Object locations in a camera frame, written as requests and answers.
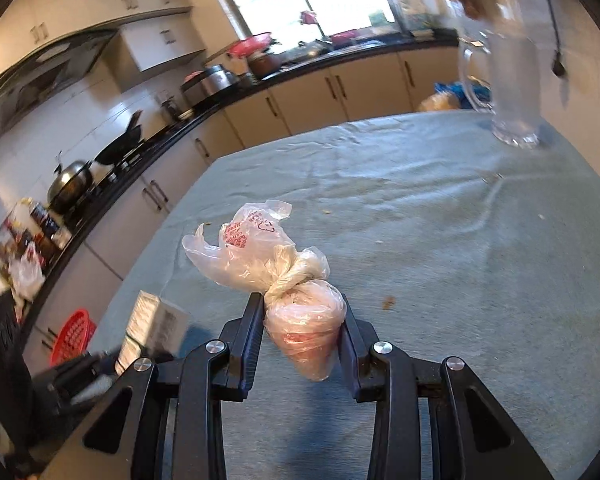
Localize blue white medicine box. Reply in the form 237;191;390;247
114;290;189;376

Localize knotted clear plastic bag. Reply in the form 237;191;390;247
182;200;347;382

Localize lower kitchen cabinets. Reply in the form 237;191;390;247
19;39;457;373

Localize kitchen cabinets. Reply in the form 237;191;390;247
19;39;457;373
0;0;209;201

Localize upper kitchen cabinets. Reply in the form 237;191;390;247
0;0;209;201

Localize red plastic mesh basket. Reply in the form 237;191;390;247
50;309;96;366

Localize white plastic bag on counter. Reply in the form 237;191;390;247
8;242;45;301

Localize grey-green table cloth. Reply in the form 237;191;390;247
91;110;600;479

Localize steel pot with lid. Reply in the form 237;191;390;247
47;152;94;216

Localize black wok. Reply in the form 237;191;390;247
94;110;143;166

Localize range hood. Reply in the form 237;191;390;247
0;28;117;137

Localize clear glass pitcher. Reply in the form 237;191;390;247
458;32;542;148

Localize blue bag behind table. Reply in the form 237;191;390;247
434;79;491;110

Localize silver rice cooker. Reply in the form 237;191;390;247
181;64;238;107

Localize pink colander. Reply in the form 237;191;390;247
227;32;273;58

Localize black hanging power cable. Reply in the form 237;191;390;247
532;0;569;79

